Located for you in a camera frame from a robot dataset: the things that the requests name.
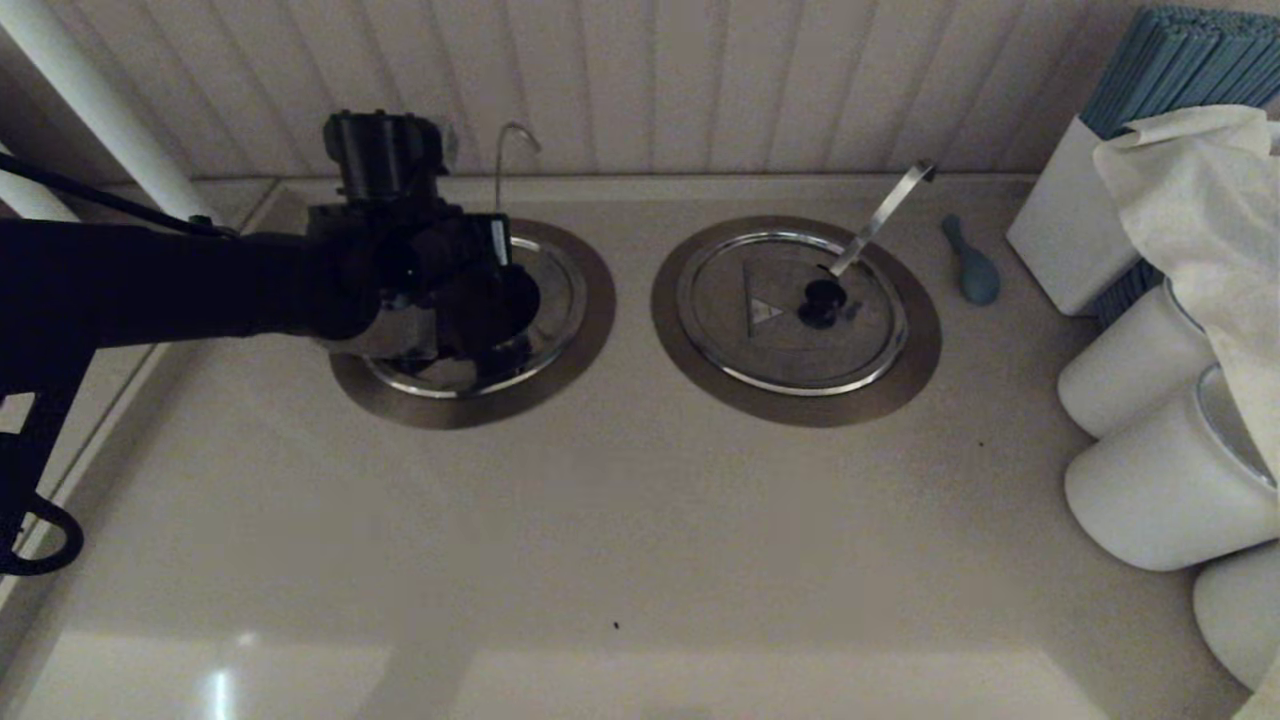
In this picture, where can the white cylindrical canister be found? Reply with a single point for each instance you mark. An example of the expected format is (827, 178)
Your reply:
(1240, 610)
(1130, 370)
(1150, 490)

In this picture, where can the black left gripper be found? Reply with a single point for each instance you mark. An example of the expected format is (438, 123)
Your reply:
(400, 270)

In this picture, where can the white rectangular holder box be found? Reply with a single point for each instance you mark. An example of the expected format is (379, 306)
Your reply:
(1060, 230)

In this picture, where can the white round pole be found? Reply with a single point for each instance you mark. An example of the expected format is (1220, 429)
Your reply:
(35, 205)
(100, 105)

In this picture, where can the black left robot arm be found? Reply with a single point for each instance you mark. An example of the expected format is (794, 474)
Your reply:
(150, 280)

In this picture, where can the blue plastic spoon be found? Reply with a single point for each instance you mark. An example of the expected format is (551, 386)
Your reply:
(975, 275)

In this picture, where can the steel lid with black knob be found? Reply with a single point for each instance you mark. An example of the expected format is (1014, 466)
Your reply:
(400, 348)
(740, 340)

